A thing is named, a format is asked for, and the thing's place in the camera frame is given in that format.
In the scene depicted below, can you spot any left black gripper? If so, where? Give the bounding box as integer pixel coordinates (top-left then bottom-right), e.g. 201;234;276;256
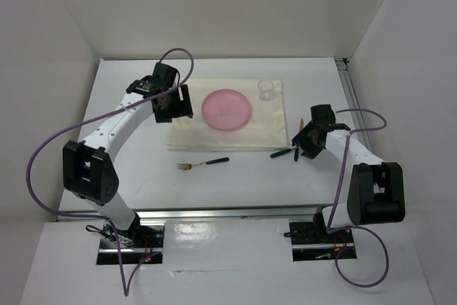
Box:
154;84;193;124

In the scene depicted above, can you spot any gold knife green handle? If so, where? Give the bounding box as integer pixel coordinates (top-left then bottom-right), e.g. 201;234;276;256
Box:
293;119;304;162

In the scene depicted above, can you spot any gold spoon green handle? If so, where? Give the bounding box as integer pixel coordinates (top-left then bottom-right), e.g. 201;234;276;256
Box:
270;146;297;159

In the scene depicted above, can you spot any cream cloth placemat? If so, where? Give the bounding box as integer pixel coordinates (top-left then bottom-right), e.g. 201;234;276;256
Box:
167;78;288;151

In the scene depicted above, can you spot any pink plate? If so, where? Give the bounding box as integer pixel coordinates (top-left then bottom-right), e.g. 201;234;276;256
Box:
201;89;252;131

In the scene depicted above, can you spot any gold fork green handle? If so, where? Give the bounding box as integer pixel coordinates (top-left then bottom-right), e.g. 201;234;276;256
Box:
176;157;230;171

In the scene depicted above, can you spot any clear plastic cup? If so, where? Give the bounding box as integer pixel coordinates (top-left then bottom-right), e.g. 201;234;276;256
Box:
258;80;274;101

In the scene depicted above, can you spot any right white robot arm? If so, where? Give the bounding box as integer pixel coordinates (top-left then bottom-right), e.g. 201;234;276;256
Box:
292;104;406;242

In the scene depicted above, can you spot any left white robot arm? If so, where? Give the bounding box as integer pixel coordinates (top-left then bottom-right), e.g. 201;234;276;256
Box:
63;62;194;247

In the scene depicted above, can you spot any aluminium front rail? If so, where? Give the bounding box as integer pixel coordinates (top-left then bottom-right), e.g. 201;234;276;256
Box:
56;204;393;221

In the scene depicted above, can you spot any aluminium rail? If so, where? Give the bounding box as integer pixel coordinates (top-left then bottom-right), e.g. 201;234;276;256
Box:
56;204;393;221
334;56;393;215

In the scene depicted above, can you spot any aluminium right side rail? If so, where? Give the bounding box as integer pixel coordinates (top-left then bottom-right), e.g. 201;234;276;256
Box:
334;56;393;215

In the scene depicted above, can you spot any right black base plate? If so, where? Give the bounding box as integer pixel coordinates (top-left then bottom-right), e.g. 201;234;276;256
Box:
283;221;357;261

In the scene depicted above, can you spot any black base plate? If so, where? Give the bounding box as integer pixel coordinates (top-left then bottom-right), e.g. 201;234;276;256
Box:
283;221;357;261
85;223;165;266

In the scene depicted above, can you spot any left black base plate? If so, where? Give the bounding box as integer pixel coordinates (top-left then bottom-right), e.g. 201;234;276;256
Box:
85;223;165;266

